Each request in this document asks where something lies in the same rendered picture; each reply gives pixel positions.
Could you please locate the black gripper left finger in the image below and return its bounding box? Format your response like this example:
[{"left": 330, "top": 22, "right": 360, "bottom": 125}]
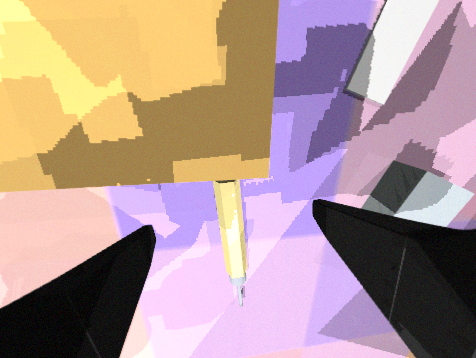
[{"left": 0, "top": 224, "right": 156, "bottom": 358}]

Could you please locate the awl with cream handle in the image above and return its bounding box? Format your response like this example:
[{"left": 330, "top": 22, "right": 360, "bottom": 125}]
[{"left": 213, "top": 179, "right": 247, "bottom": 308}]

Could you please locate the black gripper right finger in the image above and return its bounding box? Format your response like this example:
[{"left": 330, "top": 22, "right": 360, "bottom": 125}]
[{"left": 312, "top": 199, "right": 476, "bottom": 358}]

